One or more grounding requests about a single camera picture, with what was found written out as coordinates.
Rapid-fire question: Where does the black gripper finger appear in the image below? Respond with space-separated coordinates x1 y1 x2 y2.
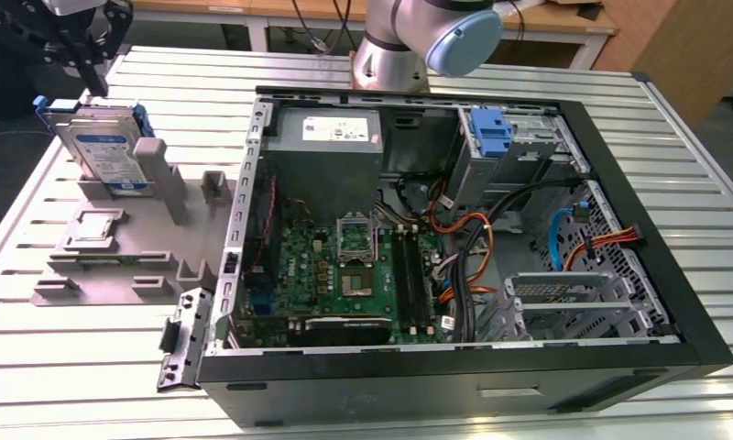
65 0 134 98
0 17 56 68

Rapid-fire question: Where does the hard disk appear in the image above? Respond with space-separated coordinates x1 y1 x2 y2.
32 94 154 202

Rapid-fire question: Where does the blue SATA wire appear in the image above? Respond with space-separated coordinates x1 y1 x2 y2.
548 201 593 272

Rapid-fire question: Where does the orange yellow power wire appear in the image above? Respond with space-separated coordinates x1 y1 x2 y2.
563 223 648 272

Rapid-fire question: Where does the metal disk bay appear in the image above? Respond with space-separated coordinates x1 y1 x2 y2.
501 269 671 344

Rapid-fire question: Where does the black office chair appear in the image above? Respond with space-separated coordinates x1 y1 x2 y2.
0 54 48 121

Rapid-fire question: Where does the silver CPU chip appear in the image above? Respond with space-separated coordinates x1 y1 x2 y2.
74 214 116 240

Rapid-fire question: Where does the grey parts rack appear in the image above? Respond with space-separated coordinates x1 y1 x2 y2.
28 137 240 307

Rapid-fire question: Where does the grey power supply unit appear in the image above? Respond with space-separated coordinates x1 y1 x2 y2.
260 107 385 224

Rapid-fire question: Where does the green motherboard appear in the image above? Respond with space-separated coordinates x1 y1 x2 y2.
230 214 460 348

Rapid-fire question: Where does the metal socket cover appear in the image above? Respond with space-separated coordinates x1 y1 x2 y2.
334 213 381 270

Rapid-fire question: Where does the grey expansion card retainer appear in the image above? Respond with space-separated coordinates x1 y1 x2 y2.
156 286 216 394

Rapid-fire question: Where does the CPU socket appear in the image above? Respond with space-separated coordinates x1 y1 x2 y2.
339 266 381 299

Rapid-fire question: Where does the blue plastic drive latch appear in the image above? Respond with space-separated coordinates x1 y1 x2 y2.
469 108 516 160

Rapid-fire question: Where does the grey metal drive cage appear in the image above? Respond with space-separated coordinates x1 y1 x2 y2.
448 105 593 217

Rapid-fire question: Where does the black RAM slot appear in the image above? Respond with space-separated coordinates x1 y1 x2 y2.
389 224 421 339
407 224 440 336

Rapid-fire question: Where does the black graphics card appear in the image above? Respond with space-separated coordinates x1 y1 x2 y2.
285 313 397 348

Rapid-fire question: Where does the wide white-framed wooden desk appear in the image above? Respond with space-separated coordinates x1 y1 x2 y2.
266 0 623 70

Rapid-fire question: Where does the black open PC case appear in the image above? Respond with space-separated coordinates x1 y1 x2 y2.
194 84 733 430

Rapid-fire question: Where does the brown wooden cabinet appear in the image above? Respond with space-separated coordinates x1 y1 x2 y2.
595 0 733 134

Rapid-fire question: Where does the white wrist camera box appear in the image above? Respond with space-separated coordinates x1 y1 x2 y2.
38 0 110 17

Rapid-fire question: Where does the thin black hanging cable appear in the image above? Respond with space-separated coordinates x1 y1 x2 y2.
289 0 360 59

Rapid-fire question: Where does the orange wire bundle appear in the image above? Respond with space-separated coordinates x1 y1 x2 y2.
428 178 497 304

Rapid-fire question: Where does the black cable bundle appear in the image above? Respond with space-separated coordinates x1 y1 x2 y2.
449 177 589 344

